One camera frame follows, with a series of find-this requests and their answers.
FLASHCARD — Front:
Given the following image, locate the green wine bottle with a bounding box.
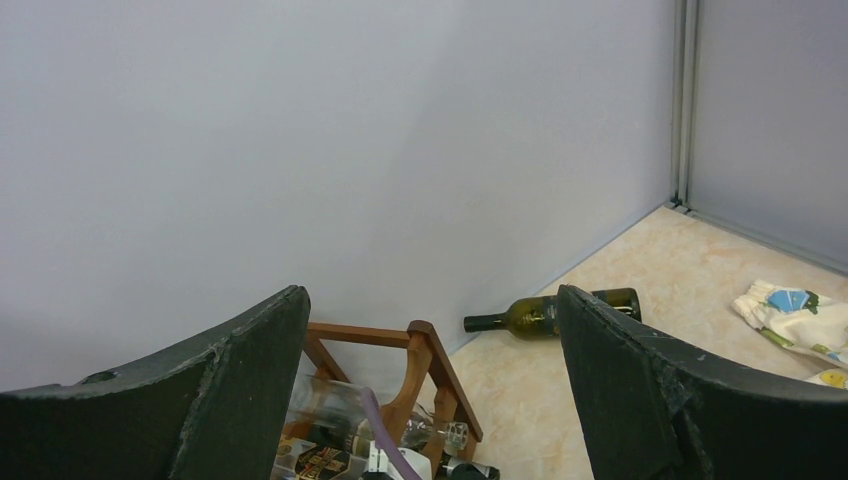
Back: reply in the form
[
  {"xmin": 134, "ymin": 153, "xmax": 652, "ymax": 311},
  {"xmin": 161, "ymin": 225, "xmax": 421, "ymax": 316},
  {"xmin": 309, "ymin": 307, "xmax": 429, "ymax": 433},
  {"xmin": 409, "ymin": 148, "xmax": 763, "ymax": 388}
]
[{"xmin": 463, "ymin": 287, "xmax": 642, "ymax": 340}]

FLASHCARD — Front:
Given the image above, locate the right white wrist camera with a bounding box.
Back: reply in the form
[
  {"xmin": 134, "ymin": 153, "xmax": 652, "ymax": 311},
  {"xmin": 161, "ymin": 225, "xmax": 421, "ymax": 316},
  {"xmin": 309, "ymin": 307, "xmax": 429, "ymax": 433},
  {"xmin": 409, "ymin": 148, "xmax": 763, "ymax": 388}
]
[{"xmin": 360, "ymin": 441, "xmax": 433, "ymax": 480}]

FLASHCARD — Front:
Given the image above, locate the brown wooden wine rack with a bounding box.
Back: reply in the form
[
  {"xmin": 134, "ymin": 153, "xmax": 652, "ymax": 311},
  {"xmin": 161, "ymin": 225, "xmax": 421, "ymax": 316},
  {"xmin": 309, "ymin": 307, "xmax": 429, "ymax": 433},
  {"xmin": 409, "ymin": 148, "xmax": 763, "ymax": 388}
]
[{"xmin": 304, "ymin": 320, "xmax": 483, "ymax": 479}]

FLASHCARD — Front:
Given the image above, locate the dinosaur print white cloth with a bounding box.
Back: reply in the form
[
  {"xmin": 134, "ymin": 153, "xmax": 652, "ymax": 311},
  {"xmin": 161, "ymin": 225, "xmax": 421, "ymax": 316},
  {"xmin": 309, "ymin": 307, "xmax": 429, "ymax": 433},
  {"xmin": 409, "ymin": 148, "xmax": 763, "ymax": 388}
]
[{"xmin": 731, "ymin": 280, "xmax": 847, "ymax": 390}]

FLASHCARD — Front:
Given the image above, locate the clear bottle black cap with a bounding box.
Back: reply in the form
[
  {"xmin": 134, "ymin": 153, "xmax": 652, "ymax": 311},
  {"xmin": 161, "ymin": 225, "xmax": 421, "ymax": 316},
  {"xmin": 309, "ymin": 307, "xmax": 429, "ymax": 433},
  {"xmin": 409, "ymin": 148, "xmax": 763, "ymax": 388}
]
[{"xmin": 270, "ymin": 436, "xmax": 367, "ymax": 480}]

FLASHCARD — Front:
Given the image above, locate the clear glass bottle back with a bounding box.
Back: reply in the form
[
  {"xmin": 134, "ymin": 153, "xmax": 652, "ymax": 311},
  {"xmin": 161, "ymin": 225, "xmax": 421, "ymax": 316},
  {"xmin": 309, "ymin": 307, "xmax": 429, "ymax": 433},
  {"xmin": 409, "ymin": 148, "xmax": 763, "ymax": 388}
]
[{"xmin": 286, "ymin": 374, "xmax": 470, "ymax": 456}]

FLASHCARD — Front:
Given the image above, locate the dark wine bottle beige label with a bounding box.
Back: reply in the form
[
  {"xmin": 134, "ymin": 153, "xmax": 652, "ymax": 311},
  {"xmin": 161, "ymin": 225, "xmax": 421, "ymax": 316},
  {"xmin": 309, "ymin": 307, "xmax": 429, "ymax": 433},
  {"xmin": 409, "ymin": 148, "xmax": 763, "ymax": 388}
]
[{"xmin": 317, "ymin": 423, "xmax": 501, "ymax": 480}]

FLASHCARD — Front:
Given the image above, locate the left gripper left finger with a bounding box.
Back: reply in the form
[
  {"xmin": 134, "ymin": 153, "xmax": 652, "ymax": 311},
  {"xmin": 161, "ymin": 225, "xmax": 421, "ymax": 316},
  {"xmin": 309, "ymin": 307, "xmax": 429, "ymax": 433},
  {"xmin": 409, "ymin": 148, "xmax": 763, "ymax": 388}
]
[{"xmin": 1, "ymin": 286, "xmax": 310, "ymax": 479}]

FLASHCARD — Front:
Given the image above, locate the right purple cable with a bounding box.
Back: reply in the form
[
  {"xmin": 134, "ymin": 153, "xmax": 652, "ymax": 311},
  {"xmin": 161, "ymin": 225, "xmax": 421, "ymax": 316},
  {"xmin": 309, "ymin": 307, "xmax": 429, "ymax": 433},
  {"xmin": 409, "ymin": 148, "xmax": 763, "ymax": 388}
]
[{"xmin": 359, "ymin": 387, "xmax": 425, "ymax": 480}]

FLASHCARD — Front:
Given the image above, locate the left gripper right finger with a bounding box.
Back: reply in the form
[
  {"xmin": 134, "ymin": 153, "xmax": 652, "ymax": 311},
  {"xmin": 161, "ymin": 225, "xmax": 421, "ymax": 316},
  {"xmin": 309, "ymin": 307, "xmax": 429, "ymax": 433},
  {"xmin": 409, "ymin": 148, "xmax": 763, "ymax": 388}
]
[{"xmin": 556, "ymin": 286, "xmax": 847, "ymax": 479}]

